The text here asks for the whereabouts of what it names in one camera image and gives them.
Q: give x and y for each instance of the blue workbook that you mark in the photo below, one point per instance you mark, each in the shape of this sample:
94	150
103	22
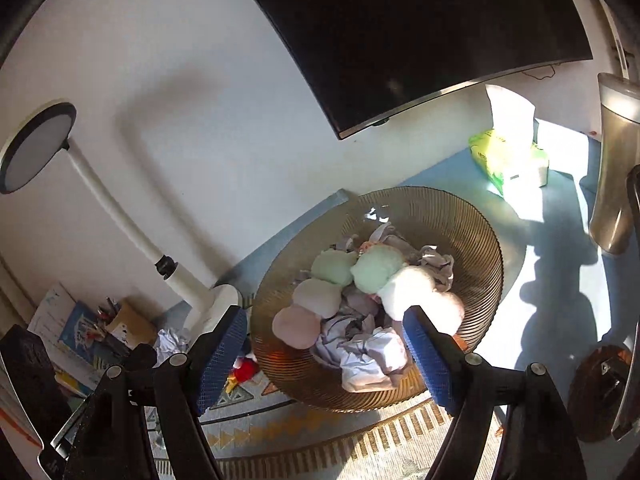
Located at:
81	335

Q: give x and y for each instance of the amber ribbed glass bowl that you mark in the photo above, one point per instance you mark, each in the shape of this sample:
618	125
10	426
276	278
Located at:
424	216

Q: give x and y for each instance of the black monitor screen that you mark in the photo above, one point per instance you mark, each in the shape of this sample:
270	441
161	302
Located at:
368	60

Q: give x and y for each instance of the plush duck toy blue hat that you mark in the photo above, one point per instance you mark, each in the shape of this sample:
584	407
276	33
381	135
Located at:
243	370

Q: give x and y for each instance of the large paper top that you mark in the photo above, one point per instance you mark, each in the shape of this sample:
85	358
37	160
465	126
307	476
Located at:
440	267

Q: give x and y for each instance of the green tissue box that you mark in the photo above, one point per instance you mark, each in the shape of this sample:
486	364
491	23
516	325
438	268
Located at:
508	152

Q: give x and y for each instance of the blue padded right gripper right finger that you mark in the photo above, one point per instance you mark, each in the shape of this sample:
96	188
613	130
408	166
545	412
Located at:
439	359

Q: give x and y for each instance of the white workbook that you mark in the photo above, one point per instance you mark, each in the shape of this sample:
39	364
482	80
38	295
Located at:
52	313

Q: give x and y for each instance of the brown cardboard pen holder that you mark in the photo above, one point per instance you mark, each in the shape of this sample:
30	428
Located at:
131	328

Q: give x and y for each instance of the patterned woven table mat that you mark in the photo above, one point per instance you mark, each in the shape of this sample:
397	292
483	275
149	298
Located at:
257	432

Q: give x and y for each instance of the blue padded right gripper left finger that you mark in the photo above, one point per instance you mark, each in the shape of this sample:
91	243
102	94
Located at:
212	357

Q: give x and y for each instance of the pastel plush caterpillar toy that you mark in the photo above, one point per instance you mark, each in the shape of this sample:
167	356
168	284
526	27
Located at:
375	281

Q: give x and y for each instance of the paper ball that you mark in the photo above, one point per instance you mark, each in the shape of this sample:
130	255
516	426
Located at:
370	358

